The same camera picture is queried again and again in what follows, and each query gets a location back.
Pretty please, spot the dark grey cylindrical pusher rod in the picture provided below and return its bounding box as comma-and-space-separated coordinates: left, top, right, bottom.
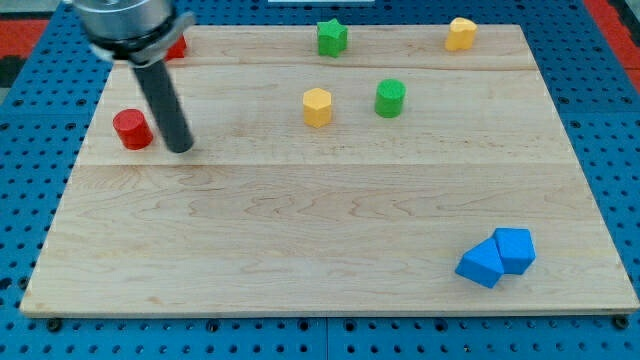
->
133, 60, 194, 153

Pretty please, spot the red block behind arm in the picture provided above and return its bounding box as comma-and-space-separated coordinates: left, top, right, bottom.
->
164, 35, 187, 61

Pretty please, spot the wooden board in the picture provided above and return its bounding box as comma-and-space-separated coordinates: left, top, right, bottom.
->
20, 25, 639, 318

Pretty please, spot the red cylinder block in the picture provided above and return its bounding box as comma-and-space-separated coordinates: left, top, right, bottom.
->
112, 109, 154, 150

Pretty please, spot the yellow hexagon block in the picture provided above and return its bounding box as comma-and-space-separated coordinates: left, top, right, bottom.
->
303, 88, 332, 128

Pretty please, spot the green star block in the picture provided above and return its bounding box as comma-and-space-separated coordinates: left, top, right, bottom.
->
316, 18, 348, 58

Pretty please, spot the green cylinder block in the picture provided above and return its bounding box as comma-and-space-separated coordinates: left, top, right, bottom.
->
374, 78, 406, 118

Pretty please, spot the yellow heart block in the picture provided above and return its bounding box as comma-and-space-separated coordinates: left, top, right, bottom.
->
445, 17, 478, 51

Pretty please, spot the blue triangular block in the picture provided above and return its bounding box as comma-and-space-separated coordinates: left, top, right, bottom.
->
455, 238, 504, 288

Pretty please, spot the blue pentagon block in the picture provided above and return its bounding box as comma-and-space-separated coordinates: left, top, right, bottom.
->
493, 228, 536, 275

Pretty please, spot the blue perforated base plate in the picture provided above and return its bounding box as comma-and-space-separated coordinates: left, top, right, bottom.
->
1, 0, 639, 359

